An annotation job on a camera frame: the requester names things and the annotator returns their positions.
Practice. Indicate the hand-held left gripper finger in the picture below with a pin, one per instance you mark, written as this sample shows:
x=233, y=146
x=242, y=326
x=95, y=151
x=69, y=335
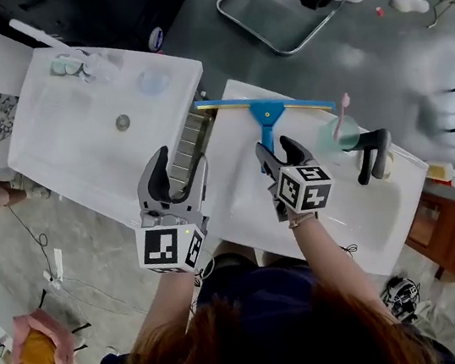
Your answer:
x=158, y=179
x=198, y=181

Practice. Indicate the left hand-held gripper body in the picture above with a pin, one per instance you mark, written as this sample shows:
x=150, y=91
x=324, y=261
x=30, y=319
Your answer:
x=165, y=246

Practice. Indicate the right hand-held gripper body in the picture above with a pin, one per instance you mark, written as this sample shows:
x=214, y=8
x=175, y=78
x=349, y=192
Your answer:
x=303, y=188

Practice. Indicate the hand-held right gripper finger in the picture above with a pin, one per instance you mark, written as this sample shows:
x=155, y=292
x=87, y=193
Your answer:
x=296, y=153
x=267, y=160

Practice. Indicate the blue squeegee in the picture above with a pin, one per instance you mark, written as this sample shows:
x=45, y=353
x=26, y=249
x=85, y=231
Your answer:
x=269, y=118

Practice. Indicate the person's left forearm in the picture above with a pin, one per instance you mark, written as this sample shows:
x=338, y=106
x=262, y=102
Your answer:
x=169, y=301

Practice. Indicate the person's right forearm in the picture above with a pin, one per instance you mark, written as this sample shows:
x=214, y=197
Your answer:
x=334, y=262

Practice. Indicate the metal slatted rack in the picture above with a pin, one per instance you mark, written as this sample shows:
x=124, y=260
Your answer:
x=189, y=142

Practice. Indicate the green translucent cup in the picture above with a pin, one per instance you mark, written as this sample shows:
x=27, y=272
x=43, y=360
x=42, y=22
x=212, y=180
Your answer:
x=342, y=139

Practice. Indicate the pink toothbrush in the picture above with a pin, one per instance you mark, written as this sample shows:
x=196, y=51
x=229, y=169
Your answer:
x=341, y=114

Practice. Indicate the metal sink drain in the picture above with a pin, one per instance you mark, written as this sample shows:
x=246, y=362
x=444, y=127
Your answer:
x=123, y=122

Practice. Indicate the white oval sink basin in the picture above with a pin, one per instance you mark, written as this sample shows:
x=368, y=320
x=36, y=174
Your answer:
x=366, y=219

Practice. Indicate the black faucet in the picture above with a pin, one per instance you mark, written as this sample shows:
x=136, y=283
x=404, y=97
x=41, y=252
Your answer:
x=371, y=154

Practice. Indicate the cream round container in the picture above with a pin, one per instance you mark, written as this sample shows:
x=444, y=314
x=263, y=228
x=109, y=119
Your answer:
x=389, y=164

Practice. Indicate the white rectangular sink basin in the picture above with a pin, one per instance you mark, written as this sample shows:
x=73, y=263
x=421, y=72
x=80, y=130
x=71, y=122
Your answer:
x=73, y=128

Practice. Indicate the person's navy top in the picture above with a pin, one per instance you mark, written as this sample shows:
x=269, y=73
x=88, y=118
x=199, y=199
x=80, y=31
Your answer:
x=262, y=291

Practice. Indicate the yellow squeeze bottle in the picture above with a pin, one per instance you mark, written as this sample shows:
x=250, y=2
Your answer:
x=437, y=171

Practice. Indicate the clear glass cup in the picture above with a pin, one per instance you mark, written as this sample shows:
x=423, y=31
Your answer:
x=59, y=67
x=75, y=66

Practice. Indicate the black and white headset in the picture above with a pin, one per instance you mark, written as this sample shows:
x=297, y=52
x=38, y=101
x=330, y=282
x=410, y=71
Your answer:
x=402, y=297

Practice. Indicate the brown wooden cabinet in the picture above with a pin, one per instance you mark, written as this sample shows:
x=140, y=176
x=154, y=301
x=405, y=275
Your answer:
x=453, y=227

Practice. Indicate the small red object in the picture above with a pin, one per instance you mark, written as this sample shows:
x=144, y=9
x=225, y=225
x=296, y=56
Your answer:
x=380, y=11

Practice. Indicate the pink bag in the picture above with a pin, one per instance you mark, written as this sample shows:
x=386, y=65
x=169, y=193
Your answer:
x=41, y=356

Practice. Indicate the black cabinet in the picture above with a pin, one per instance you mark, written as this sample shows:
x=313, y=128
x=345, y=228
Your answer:
x=97, y=9

